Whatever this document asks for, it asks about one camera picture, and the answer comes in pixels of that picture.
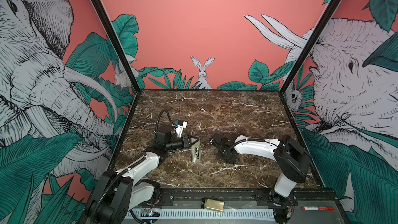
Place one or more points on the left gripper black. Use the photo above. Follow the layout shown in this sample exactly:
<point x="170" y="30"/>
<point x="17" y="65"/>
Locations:
<point x="184" y="141"/>

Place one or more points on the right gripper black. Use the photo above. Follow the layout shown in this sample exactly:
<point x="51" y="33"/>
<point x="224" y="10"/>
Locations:
<point x="231" y="161"/>

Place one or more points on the white remote control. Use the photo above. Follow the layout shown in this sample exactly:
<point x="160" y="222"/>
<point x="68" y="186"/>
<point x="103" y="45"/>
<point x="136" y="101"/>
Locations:
<point x="196" y="155"/>

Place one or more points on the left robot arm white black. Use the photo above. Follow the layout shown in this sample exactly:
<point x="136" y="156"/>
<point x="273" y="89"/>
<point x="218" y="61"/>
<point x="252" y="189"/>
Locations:
<point x="117" y="192"/>

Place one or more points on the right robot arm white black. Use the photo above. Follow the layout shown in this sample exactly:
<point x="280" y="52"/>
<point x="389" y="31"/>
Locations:
<point x="293" y="159"/>

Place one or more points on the brass metal box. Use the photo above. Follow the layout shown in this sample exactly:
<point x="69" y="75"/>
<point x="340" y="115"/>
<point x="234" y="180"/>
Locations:
<point x="213" y="205"/>

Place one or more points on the small circuit board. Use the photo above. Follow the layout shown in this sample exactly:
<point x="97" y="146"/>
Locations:
<point x="150" y="213"/>

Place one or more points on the red white marker pen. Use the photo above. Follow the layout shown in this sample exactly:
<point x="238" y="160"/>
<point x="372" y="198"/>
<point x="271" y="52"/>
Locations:
<point x="318" y="208"/>

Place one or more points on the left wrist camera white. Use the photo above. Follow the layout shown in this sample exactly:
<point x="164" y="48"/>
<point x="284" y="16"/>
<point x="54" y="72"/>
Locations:
<point x="180" y="125"/>

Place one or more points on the black mounting rail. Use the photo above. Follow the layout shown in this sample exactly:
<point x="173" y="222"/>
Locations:
<point x="262" y="196"/>

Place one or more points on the white slotted cable duct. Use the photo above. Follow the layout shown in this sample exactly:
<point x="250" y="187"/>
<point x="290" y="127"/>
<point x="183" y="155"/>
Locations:
<point x="186" y="213"/>

